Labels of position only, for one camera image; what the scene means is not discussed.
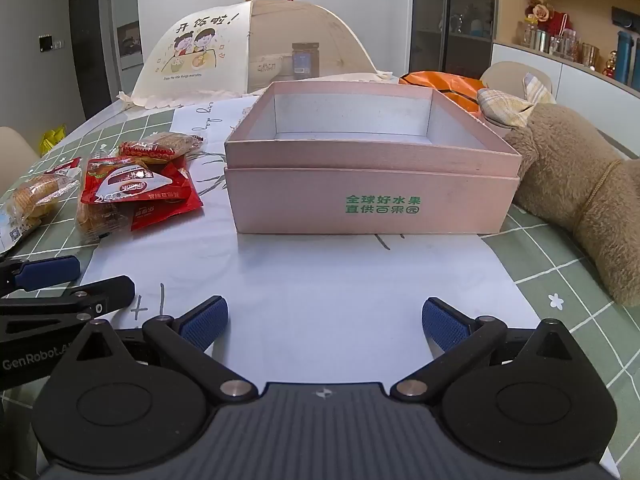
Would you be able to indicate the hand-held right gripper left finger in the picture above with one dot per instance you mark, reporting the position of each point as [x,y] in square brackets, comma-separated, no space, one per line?
[205,322]

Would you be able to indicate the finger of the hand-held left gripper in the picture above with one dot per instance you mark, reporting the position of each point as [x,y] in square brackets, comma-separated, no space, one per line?
[47,272]
[107,294]

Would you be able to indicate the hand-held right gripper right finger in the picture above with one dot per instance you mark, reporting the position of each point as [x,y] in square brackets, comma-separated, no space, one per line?
[445,325]

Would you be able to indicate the clear bread packet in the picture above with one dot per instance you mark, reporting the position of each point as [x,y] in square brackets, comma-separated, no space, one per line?
[40,192]

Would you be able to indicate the red white-label snack packet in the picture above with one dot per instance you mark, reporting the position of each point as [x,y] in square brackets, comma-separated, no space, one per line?
[135,180]

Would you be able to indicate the pink cardboard box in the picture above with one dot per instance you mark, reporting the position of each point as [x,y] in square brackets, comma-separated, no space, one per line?
[370,195]

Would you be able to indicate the red-banded bread packet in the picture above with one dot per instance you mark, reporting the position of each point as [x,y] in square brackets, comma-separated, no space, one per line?
[160,145]

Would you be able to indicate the white paper sheet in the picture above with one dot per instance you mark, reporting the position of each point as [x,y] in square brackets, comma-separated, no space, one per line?
[300,280]

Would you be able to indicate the green checked tablecloth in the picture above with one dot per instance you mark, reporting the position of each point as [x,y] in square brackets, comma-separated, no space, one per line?
[545,257]

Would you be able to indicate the beige chair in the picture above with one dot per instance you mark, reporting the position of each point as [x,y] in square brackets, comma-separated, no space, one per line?
[505,75]
[15,150]

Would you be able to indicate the yellow plastic bag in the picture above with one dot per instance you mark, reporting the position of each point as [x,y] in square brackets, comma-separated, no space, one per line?
[52,140]

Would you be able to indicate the brown plush toy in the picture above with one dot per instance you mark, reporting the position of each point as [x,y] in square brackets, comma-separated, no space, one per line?
[575,175]

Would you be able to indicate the plaid cloth pillow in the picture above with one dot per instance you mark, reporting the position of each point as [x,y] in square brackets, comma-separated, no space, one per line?
[505,105]

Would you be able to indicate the dark door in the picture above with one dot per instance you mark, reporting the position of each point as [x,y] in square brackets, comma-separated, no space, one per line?
[87,45]

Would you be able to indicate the orange plastic bag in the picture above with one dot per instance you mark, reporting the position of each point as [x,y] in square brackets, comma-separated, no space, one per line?
[435,82]

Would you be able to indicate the beige mesh food cover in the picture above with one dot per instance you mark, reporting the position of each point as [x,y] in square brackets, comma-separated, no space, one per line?
[200,55]

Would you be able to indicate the white printed bowl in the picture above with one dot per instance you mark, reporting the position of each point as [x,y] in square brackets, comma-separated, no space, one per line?
[265,72]

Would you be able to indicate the dark-lidded glass jar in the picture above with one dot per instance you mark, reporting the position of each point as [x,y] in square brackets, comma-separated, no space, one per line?
[305,60]

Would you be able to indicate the group of glass cups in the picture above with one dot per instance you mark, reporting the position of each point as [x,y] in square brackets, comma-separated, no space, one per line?
[555,42]

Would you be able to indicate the golden figurine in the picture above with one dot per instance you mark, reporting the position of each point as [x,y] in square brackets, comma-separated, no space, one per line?
[610,64]

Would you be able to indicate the glass door cabinet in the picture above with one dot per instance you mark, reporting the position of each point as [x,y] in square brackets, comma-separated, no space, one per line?
[450,5]

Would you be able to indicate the blue thermos bottle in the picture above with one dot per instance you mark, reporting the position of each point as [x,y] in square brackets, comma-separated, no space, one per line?
[625,57]

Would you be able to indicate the artificial flower bouquet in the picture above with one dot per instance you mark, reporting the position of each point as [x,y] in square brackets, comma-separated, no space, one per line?
[539,7]

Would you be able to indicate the black wall panel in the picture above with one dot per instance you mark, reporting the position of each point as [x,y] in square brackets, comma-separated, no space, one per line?
[46,43]

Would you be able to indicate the framed wall picture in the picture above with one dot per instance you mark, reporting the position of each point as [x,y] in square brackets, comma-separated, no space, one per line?
[129,42]

